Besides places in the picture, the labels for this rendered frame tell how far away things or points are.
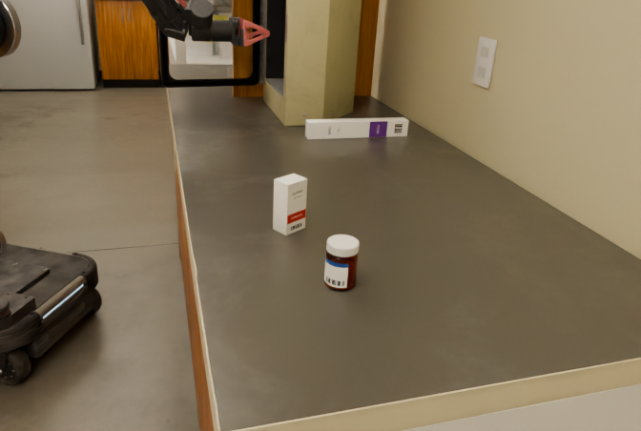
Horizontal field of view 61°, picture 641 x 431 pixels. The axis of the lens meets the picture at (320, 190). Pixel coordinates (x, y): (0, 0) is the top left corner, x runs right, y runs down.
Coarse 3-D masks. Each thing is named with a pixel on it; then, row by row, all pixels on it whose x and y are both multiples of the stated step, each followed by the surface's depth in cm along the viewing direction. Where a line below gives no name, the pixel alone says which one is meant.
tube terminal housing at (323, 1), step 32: (288, 0) 139; (320, 0) 141; (352, 0) 153; (288, 32) 142; (320, 32) 144; (352, 32) 157; (288, 64) 145; (320, 64) 147; (352, 64) 162; (288, 96) 148; (320, 96) 151; (352, 96) 167
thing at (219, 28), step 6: (216, 24) 148; (222, 24) 148; (228, 24) 149; (234, 24) 146; (216, 30) 148; (222, 30) 148; (228, 30) 149; (234, 30) 147; (216, 36) 149; (222, 36) 149; (228, 36) 149; (234, 36) 147; (234, 42) 148
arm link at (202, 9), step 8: (192, 0) 141; (200, 0) 141; (184, 8) 149; (192, 8) 140; (200, 8) 140; (208, 8) 141; (184, 16) 142; (192, 16) 141; (200, 16) 140; (208, 16) 140; (184, 24) 144; (192, 24) 144; (200, 24) 142; (208, 24) 143; (168, 32) 147; (176, 32) 146; (184, 32) 146; (184, 40) 149
